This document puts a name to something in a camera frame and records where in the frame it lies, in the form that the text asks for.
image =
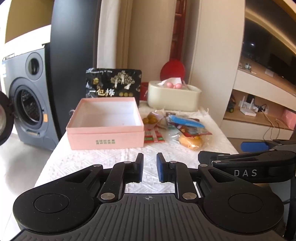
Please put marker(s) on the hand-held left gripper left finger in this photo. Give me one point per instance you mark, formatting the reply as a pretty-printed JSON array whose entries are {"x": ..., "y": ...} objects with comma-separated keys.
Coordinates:
[{"x": 139, "y": 169}]

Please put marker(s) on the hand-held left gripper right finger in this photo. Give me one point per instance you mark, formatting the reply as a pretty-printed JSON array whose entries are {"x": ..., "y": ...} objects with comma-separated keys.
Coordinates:
[{"x": 160, "y": 169}]

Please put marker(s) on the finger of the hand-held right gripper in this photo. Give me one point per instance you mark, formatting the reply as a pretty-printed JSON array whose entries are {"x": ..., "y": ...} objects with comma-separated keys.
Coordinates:
[
  {"x": 222, "y": 157},
  {"x": 254, "y": 146}
]

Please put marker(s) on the red spicy strip packet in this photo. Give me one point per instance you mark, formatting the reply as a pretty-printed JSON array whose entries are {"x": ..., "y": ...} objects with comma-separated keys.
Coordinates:
[
  {"x": 158, "y": 135},
  {"x": 148, "y": 136}
]

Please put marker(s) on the yellow cake packet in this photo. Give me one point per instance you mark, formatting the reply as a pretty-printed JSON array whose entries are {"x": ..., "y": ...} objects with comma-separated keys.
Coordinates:
[{"x": 189, "y": 141}]

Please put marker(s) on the red orange printed packet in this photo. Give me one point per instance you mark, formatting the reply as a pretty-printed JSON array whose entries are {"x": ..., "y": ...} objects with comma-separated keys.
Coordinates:
[{"x": 193, "y": 132}]

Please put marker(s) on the pink cardboard box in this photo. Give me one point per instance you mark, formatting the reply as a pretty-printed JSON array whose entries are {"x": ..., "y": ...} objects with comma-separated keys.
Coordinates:
[{"x": 104, "y": 139}]

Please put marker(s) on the green plum packet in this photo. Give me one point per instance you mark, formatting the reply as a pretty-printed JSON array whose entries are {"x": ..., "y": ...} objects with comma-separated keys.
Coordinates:
[{"x": 149, "y": 120}]

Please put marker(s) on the blue white snack packet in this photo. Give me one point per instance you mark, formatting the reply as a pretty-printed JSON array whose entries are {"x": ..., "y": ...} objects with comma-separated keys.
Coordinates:
[{"x": 185, "y": 121}]

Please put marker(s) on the white router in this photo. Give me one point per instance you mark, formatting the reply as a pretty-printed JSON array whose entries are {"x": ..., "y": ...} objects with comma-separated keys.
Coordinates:
[{"x": 247, "y": 112}]

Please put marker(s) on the white power strip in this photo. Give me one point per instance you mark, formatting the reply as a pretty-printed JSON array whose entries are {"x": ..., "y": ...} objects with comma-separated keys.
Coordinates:
[{"x": 260, "y": 108}]

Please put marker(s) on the pink box on shelf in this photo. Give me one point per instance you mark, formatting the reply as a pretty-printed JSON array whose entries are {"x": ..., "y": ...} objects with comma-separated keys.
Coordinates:
[{"x": 289, "y": 118}]

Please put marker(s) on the white textured tablecloth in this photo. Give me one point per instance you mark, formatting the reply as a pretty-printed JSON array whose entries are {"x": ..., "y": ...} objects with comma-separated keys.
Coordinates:
[{"x": 92, "y": 160}]

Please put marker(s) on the cream tissue box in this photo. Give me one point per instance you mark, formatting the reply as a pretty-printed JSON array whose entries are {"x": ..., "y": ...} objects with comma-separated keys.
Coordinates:
[{"x": 173, "y": 99}]

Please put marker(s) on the red cup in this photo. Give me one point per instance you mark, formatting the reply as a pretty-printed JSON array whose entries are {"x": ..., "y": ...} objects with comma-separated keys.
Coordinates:
[{"x": 143, "y": 91}]

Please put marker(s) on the pink ball ornament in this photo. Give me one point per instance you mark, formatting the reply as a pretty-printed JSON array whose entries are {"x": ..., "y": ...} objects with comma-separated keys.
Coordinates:
[{"x": 172, "y": 85}]

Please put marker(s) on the white tissue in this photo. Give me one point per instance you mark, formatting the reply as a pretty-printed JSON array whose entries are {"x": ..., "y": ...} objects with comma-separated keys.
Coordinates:
[{"x": 171, "y": 80}]

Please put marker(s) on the black gold printed snack bag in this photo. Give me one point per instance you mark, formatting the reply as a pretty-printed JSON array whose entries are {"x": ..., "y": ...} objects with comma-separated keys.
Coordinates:
[{"x": 104, "y": 81}]

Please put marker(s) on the dark television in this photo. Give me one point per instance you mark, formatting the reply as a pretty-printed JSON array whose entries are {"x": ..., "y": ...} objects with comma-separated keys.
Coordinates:
[{"x": 266, "y": 46}]

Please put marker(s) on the red round chair back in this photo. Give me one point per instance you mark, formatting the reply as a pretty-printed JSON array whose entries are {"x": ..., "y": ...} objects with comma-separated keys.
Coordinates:
[{"x": 172, "y": 68}]

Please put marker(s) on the beige curtain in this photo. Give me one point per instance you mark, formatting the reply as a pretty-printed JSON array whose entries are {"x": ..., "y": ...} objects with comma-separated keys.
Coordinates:
[{"x": 111, "y": 34}]

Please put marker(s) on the round washing machine door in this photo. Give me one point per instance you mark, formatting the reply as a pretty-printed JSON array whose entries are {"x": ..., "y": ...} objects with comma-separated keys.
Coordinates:
[{"x": 7, "y": 125}]

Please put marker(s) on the grey washing machine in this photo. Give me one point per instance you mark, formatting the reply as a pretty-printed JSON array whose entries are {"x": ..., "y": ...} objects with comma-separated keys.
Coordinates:
[{"x": 30, "y": 74}]

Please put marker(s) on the wooden wall shelf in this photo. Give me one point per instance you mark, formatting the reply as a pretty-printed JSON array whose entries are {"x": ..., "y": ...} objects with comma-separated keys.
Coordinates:
[{"x": 254, "y": 121}]

